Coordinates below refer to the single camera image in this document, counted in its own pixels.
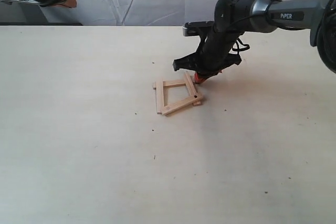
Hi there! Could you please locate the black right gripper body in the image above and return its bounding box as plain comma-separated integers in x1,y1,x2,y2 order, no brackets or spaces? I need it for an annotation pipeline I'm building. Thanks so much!
173,28,242,75

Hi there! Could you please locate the plain wooden stick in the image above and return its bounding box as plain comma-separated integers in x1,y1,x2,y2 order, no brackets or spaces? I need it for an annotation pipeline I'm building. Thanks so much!
179,71,202,109
155,80,165,114

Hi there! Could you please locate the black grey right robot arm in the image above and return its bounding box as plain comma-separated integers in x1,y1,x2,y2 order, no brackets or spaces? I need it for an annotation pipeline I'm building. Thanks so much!
173,0,335,84

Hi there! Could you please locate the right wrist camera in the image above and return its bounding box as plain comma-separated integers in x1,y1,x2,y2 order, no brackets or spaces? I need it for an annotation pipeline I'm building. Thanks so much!
183,21,214,37

